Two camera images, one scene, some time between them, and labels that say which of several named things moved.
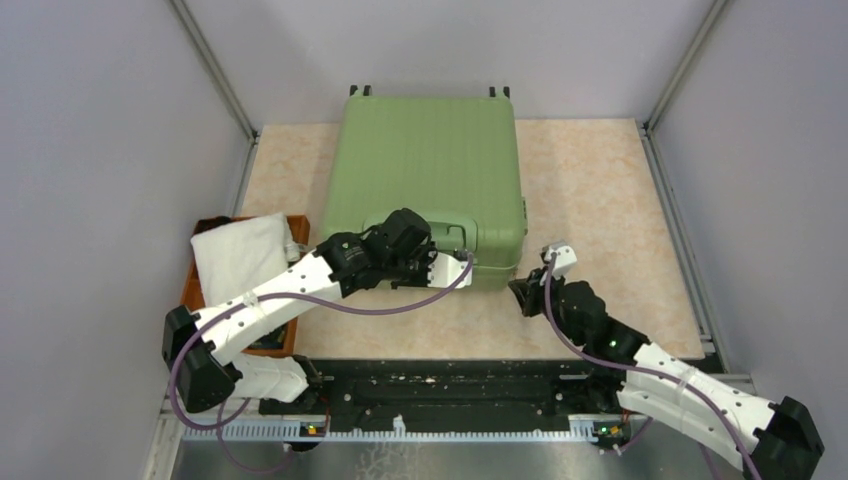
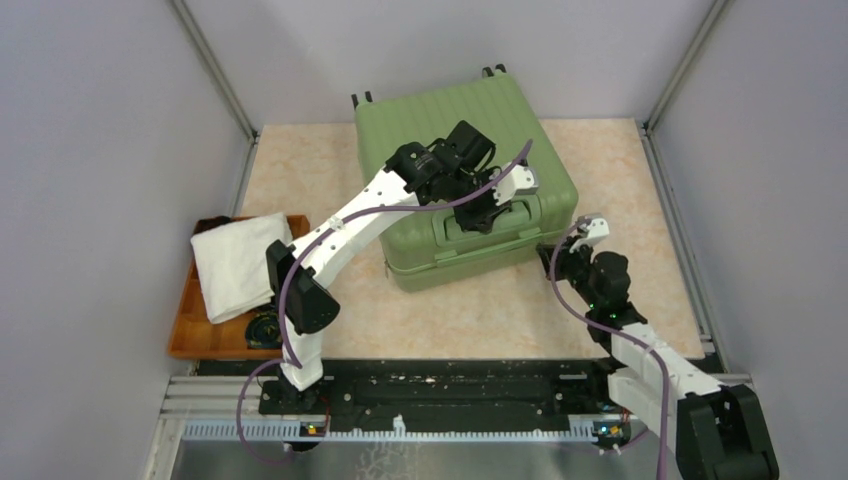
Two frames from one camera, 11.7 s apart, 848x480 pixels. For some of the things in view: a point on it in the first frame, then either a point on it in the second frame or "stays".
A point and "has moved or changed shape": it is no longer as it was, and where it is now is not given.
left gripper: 422,281 to 482,218
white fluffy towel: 232,257 stays
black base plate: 461,390 stays
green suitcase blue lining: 453,160 has moved or changed shape
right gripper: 527,291 to 563,256
